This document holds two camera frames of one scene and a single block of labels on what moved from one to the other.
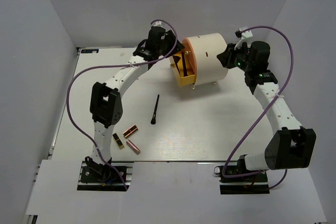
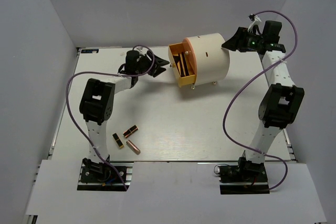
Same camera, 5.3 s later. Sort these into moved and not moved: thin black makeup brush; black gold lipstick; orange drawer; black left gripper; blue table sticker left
Moved: thin black makeup brush; black left gripper
Not moved: orange drawer; black gold lipstick; blue table sticker left
